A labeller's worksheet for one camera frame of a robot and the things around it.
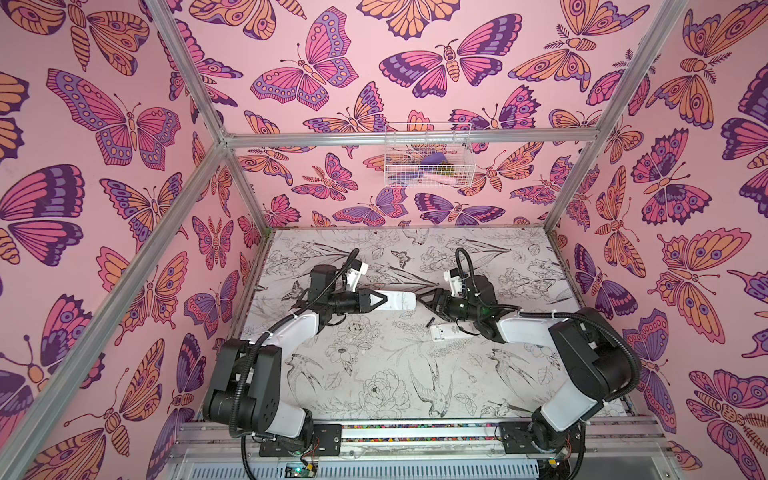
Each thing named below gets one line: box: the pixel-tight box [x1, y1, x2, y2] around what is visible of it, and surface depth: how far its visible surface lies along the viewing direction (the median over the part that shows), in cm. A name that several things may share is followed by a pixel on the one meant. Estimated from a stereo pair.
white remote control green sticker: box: [430, 322, 475, 342], surface depth 92 cm
